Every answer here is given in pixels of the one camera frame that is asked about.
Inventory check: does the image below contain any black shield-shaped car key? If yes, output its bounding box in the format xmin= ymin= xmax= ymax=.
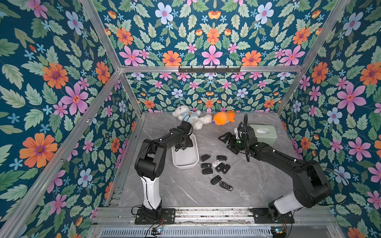
xmin=200 ymin=154 xmax=211 ymax=162

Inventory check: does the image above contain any white car key fob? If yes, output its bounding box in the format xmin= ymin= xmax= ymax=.
xmin=212 ymin=160 xmax=222 ymax=167

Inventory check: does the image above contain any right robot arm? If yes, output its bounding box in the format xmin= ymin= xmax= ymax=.
xmin=218 ymin=125 xmax=332 ymax=220

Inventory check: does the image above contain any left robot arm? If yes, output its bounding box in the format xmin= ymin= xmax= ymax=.
xmin=135 ymin=122 xmax=192 ymax=211

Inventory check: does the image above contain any white storage tray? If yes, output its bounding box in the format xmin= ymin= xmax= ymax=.
xmin=171 ymin=134 xmax=199 ymax=170

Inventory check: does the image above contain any green tissue box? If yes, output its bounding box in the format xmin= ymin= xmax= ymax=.
xmin=250 ymin=124 xmax=278 ymax=147

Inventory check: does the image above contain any black key left upper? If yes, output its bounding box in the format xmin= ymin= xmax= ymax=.
xmin=201 ymin=163 xmax=212 ymax=169

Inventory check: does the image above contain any black key left lower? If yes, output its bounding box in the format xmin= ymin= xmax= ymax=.
xmin=201 ymin=168 xmax=213 ymax=175

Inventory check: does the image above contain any black key centre pair right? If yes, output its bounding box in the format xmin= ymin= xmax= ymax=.
xmin=221 ymin=164 xmax=231 ymax=174

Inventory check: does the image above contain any black key pair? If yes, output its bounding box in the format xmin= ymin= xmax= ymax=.
xmin=221 ymin=164 xmax=231 ymax=174
xmin=215 ymin=163 xmax=225 ymax=172

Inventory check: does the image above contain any black key centre pair left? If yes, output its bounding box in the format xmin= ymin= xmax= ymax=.
xmin=215 ymin=163 xmax=225 ymax=172

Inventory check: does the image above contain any black flip key lower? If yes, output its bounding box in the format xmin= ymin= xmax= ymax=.
xmin=210 ymin=175 xmax=222 ymax=185

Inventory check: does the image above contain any black chrome key lowest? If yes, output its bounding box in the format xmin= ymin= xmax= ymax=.
xmin=219 ymin=181 xmax=234 ymax=191

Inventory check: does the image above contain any white plush bear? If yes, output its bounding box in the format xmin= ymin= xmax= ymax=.
xmin=172 ymin=105 xmax=212 ymax=130

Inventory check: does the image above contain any orange plush fish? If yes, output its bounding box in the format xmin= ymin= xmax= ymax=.
xmin=212 ymin=111 xmax=235 ymax=126

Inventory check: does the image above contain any black wall hook rail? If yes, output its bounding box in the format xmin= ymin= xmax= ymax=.
xmin=178 ymin=65 xmax=241 ymax=74

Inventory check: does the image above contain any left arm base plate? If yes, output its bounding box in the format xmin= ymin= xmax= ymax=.
xmin=135 ymin=207 xmax=176 ymax=225

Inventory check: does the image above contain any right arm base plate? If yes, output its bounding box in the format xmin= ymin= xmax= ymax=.
xmin=250 ymin=208 xmax=295 ymax=224

